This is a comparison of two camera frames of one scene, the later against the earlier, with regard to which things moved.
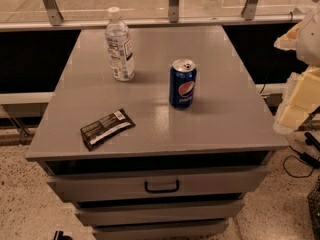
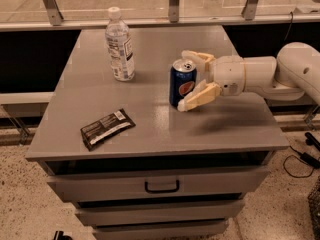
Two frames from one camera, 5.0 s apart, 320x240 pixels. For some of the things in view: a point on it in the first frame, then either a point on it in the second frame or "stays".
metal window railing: x=57 y=22 stays
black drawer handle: x=161 y=190 stays
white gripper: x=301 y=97 → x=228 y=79
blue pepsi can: x=182 y=83 stays
